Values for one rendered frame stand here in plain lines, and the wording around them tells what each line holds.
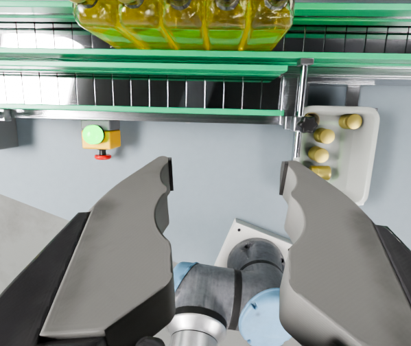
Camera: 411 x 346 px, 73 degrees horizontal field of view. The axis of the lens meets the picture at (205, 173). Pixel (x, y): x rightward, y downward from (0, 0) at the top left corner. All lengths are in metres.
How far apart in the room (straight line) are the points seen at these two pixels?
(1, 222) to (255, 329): 1.69
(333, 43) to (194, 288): 0.54
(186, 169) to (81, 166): 0.28
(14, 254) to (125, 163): 1.41
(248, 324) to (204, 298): 0.09
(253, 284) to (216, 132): 0.37
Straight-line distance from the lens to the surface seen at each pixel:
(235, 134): 0.72
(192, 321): 0.55
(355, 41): 0.65
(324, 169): 0.72
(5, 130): 0.85
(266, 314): 0.58
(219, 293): 0.58
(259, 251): 0.71
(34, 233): 1.94
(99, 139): 0.68
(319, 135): 0.69
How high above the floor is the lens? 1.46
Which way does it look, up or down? 78 degrees down
